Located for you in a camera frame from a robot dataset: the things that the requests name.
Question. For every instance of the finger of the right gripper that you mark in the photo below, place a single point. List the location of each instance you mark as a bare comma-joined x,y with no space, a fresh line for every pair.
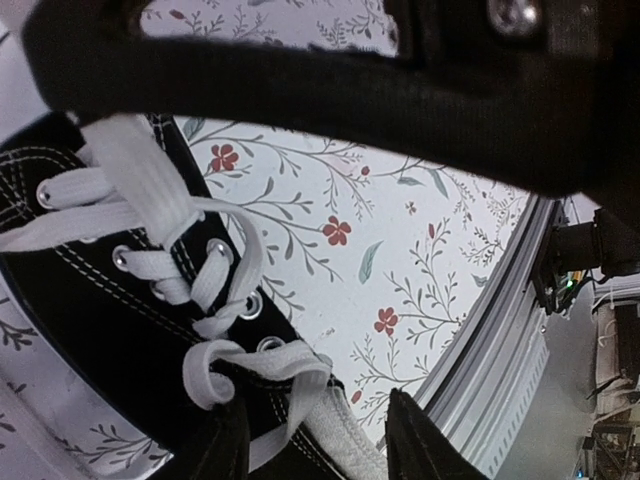
543,95

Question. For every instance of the front aluminium rail frame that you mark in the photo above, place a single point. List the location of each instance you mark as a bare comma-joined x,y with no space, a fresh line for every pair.
481,388

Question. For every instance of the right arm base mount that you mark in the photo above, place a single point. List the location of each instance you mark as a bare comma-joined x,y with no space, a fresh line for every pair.
571,257

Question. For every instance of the floral patterned table mat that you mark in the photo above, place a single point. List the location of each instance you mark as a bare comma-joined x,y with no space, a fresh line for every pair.
374,258

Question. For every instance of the black white canvas sneaker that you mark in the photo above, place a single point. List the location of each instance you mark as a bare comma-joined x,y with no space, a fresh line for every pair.
149,290

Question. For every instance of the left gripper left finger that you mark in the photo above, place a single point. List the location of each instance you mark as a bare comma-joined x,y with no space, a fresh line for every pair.
220,448

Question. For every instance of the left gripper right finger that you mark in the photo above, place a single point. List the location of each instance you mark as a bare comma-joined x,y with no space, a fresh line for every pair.
417,449

